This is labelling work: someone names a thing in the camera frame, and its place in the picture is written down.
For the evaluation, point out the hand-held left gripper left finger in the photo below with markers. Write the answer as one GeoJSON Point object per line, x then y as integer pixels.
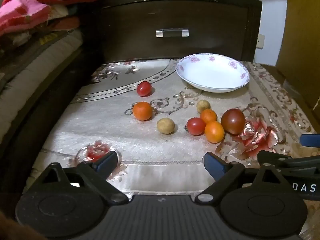
{"type": "Point", "coordinates": [106, 163]}

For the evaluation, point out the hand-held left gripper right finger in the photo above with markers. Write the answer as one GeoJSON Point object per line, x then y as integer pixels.
{"type": "Point", "coordinates": [213, 165]}

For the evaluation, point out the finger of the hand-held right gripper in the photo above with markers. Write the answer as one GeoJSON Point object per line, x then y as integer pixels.
{"type": "Point", "coordinates": [311, 140]}
{"type": "Point", "coordinates": [295, 166]}

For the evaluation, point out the orange cherry tomato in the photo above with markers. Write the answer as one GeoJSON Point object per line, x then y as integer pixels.
{"type": "Point", "coordinates": [214, 131]}
{"type": "Point", "coordinates": [142, 110]}
{"type": "Point", "coordinates": [208, 115]}

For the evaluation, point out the red cherry tomato with stem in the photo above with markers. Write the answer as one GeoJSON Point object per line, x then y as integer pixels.
{"type": "Point", "coordinates": [196, 126]}

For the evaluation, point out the large dark red tomato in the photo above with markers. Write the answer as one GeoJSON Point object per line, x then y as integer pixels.
{"type": "Point", "coordinates": [233, 121]}

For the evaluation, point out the tan longan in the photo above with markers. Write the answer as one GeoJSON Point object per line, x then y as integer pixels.
{"type": "Point", "coordinates": [203, 106]}
{"type": "Point", "coordinates": [165, 125]}

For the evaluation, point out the white floral bowl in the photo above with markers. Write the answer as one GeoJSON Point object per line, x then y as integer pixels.
{"type": "Point", "coordinates": [210, 72]}

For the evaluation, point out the cardboard box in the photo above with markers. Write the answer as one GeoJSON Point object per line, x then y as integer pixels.
{"type": "Point", "coordinates": [300, 42]}

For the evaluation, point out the grey mattress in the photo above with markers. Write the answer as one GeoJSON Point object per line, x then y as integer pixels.
{"type": "Point", "coordinates": [32, 80]}

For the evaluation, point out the dark wooden nightstand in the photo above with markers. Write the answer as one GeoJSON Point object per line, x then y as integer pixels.
{"type": "Point", "coordinates": [130, 30]}

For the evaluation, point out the pink floral cloth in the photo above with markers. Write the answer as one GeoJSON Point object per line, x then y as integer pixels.
{"type": "Point", "coordinates": [22, 17]}

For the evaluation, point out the white wall socket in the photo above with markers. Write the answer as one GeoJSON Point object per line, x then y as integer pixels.
{"type": "Point", "coordinates": [261, 41]}

